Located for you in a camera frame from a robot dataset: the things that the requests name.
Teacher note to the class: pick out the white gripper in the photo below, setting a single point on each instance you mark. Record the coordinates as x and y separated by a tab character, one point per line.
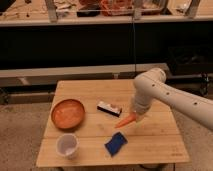
138	110

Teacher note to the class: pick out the orange pepper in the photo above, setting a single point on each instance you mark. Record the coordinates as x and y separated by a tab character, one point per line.
130	118

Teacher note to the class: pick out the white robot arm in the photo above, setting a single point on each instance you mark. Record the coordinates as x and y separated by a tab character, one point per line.
151	85

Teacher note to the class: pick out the white ceramic cup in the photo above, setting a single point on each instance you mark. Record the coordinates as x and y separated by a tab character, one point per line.
67	145

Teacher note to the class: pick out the black and white eraser block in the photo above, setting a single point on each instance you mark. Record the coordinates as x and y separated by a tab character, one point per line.
109	108

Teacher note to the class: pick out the blue sponge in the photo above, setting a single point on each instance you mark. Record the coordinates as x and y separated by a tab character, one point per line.
115	143

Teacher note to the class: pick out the black bin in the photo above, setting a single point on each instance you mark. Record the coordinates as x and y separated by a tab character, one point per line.
189	60

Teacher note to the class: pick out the wooden table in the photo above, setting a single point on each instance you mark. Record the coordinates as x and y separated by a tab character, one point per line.
156	139

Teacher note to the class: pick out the orange bowl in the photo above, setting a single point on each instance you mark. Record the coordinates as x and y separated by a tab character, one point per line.
68	114

